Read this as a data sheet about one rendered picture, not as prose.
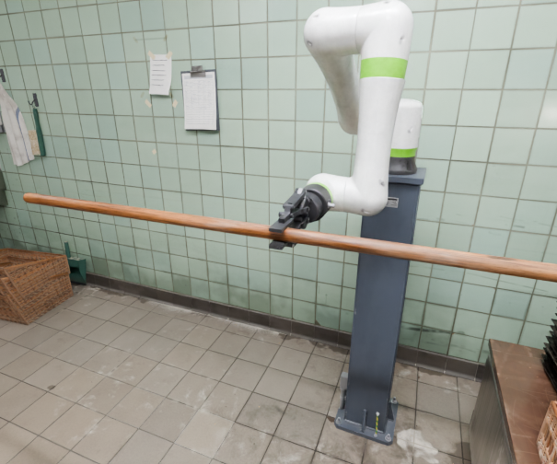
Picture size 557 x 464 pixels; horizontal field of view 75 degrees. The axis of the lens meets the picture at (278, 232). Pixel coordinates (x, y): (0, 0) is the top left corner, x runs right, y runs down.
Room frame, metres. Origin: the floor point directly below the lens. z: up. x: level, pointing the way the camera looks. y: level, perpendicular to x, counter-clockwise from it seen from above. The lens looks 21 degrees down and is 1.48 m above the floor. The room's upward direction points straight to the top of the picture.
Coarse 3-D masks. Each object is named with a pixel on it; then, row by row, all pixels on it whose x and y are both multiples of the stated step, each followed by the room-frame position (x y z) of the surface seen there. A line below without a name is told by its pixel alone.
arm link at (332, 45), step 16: (320, 16) 1.07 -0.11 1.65; (336, 16) 1.06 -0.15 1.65; (352, 16) 1.03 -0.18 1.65; (304, 32) 1.11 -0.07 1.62; (320, 32) 1.06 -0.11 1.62; (336, 32) 1.04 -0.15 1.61; (352, 32) 1.03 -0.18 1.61; (320, 48) 1.08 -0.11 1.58; (336, 48) 1.06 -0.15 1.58; (352, 48) 1.05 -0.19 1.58; (320, 64) 1.14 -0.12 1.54; (336, 64) 1.13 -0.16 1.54; (352, 64) 1.17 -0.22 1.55; (336, 80) 1.18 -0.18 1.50; (352, 80) 1.21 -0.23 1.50; (336, 96) 1.26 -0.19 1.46; (352, 96) 1.25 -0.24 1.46; (352, 112) 1.30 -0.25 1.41; (352, 128) 1.36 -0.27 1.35
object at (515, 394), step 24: (504, 360) 1.04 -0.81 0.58; (528, 360) 1.04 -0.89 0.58; (504, 384) 0.93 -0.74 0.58; (528, 384) 0.93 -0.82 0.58; (552, 384) 0.93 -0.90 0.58; (480, 408) 1.08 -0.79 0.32; (504, 408) 0.84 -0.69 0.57; (528, 408) 0.83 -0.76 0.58; (480, 432) 1.01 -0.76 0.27; (504, 432) 0.80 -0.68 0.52; (528, 432) 0.75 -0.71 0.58; (480, 456) 0.94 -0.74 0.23; (504, 456) 0.76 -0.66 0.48; (528, 456) 0.68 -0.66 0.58
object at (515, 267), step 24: (144, 216) 0.84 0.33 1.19; (168, 216) 0.81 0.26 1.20; (192, 216) 0.80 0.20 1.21; (288, 240) 0.70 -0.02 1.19; (312, 240) 0.68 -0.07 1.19; (336, 240) 0.66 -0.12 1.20; (360, 240) 0.65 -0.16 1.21; (456, 264) 0.58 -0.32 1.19; (480, 264) 0.57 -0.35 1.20; (504, 264) 0.55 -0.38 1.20; (528, 264) 0.54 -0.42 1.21; (552, 264) 0.54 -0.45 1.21
